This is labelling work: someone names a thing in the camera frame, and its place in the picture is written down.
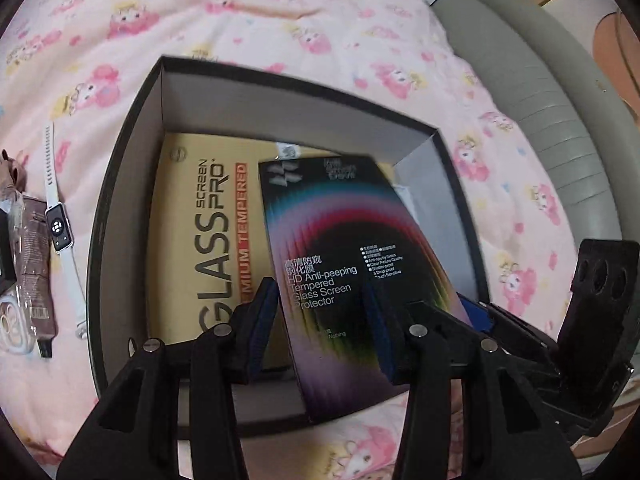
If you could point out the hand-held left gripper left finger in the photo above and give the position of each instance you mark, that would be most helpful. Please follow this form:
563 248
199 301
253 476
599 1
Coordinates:
264 315

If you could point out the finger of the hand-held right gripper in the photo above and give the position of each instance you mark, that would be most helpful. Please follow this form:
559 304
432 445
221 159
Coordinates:
510 327
530 367

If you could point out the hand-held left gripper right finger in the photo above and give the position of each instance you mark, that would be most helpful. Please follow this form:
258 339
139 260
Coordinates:
381 332

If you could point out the dark rainbow screen protector package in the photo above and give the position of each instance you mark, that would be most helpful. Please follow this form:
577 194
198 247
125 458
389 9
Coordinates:
325 230

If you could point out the black cardboard box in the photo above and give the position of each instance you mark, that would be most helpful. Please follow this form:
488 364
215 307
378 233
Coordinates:
200 95

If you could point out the brown snack packet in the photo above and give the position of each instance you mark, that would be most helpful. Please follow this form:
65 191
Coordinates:
32 260

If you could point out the yellow screen protector package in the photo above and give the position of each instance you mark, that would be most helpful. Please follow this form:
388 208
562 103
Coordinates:
200 185

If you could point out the white smartwatch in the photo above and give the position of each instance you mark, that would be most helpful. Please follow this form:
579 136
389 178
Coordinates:
55 220

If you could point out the clear phone case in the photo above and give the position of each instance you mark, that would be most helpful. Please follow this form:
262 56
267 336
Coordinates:
15 330

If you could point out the small black framed box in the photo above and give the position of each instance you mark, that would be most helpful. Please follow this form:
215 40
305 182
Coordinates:
4 260

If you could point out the pink printed blanket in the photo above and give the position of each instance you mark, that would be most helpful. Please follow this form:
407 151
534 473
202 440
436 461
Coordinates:
300 20

